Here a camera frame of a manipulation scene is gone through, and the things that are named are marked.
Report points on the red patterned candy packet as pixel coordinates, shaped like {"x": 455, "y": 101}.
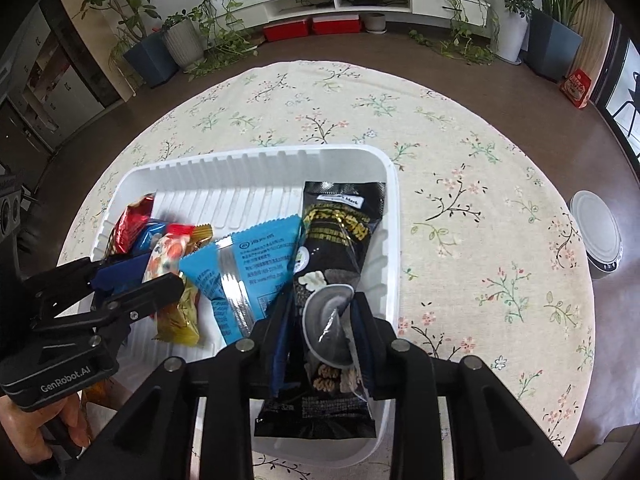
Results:
{"x": 131, "y": 225}

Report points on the light blue snack packet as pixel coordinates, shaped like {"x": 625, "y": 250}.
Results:
{"x": 250, "y": 270}

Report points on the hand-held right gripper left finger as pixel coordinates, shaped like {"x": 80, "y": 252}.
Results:
{"x": 282, "y": 340}

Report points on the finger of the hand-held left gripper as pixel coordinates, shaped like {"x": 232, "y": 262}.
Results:
{"x": 150, "y": 292}
{"x": 122, "y": 270}

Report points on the gold snack packet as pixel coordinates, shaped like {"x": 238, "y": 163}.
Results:
{"x": 177, "y": 322}

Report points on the trailing pothos plant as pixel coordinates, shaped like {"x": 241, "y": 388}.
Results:
{"x": 222, "y": 35}

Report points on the small grey pot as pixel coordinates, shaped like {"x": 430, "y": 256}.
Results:
{"x": 374, "y": 22}

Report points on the dark balcony chair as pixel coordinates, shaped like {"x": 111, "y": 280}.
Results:
{"x": 631, "y": 102}

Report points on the black framed glass door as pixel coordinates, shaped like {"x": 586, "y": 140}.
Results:
{"x": 620, "y": 85}

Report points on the white orange printed snack packet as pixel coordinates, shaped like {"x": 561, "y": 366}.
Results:
{"x": 167, "y": 255}

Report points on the black snack packet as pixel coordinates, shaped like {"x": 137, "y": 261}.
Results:
{"x": 340, "y": 225}

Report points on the small blue snack packet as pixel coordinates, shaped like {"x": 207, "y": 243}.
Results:
{"x": 150, "y": 236}

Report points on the large-leaf plant in blue-grey pot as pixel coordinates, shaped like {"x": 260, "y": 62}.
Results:
{"x": 552, "y": 45}

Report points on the plant in white ribbed pot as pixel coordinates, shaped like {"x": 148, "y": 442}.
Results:
{"x": 184, "y": 42}

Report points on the red bag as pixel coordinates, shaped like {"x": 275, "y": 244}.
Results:
{"x": 576, "y": 89}

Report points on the black speaker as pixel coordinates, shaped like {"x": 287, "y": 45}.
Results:
{"x": 10, "y": 207}

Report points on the red storage box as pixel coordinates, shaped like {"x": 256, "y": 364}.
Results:
{"x": 336, "y": 24}
{"x": 285, "y": 31}

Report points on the trailing plant on console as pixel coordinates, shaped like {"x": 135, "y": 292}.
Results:
{"x": 460, "y": 25}

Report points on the person's left hand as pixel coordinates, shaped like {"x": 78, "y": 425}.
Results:
{"x": 25, "y": 430}

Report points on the plant in tall white pot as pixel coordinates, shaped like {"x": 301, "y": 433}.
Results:
{"x": 510, "y": 35}

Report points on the white round robot vacuum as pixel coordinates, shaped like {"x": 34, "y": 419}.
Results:
{"x": 597, "y": 232}

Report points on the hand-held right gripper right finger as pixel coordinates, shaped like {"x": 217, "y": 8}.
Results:
{"x": 362, "y": 340}

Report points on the tan bamboo screen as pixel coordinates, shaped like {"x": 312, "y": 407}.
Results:
{"x": 597, "y": 40}

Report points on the potted tree in blue-grey pot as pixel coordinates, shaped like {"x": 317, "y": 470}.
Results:
{"x": 147, "y": 62}

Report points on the white plastic tray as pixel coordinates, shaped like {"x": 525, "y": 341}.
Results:
{"x": 225, "y": 195}

